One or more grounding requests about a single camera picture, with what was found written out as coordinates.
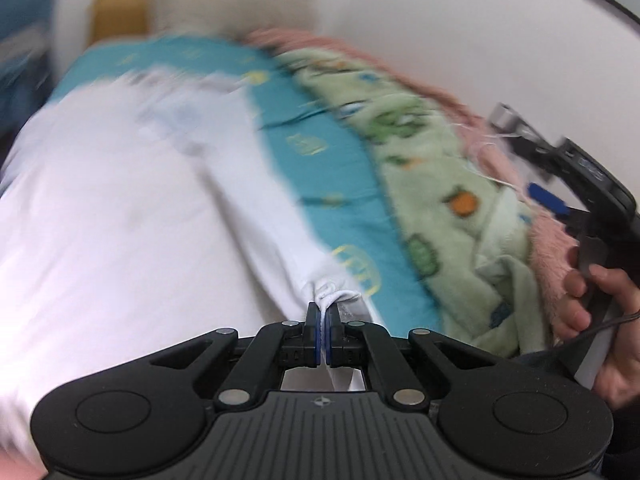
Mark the teal patterned bed sheet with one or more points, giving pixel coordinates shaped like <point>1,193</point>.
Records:
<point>326,163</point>

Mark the pink fluffy blanket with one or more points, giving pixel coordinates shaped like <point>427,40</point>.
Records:
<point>550,242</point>

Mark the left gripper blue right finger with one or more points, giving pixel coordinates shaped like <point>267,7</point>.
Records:
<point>369,348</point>

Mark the grey pillow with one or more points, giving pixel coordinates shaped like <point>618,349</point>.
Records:
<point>229,19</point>

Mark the person's right hand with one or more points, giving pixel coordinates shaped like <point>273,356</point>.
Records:
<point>597,321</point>

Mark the green cartoon fleece blanket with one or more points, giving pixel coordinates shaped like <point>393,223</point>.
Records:
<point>466,234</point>

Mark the white t-shirt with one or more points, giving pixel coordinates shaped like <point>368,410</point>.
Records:
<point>139,212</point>

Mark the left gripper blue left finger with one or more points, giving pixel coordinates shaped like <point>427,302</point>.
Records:
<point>276,348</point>

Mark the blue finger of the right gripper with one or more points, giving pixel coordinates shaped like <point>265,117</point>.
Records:
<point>555,205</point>

